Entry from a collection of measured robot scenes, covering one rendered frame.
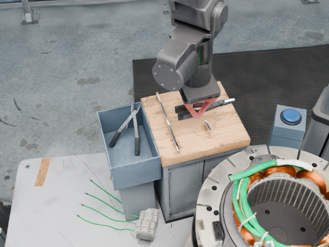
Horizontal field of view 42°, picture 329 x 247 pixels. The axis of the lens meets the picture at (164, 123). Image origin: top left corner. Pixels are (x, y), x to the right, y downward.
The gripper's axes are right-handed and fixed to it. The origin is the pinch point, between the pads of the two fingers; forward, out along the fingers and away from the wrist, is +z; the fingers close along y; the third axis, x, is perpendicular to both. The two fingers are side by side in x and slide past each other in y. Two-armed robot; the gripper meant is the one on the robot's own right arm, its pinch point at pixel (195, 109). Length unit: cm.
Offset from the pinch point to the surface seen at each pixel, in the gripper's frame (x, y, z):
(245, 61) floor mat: 78, -124, 116
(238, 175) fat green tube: 1.7, 18.2, -1.3
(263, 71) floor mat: 85, -113, 116
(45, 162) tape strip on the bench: -37, -24, 36
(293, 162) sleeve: 12.2, 18.4, -1.1
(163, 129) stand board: -6.0, -3.6, 8.2
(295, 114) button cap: 24.9, -0.1, 10.7
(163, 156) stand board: -8.0, 3.5, 8.1
